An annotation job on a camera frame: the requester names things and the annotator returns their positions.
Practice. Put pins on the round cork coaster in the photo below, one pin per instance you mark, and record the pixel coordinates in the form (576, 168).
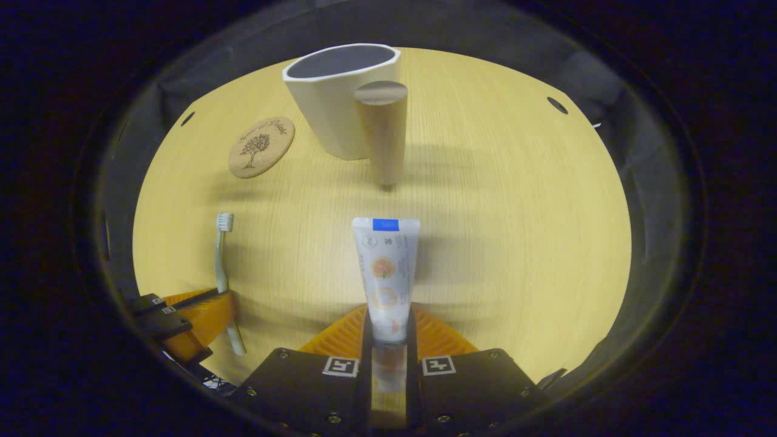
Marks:
(261, 147)

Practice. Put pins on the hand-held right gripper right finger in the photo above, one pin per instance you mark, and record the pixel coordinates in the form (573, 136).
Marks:
(413, 388)

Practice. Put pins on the pale green toothbrush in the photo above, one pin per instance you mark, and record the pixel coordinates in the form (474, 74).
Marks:
(220, 261)

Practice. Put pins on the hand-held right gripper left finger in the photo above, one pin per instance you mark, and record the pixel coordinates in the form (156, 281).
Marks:
(366, 364)

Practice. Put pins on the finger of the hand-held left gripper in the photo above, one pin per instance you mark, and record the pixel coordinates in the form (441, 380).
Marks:
(149, 302)
(170, 325)

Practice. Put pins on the white toothpaste tube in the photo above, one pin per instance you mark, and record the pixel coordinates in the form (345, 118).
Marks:
(385, 273)

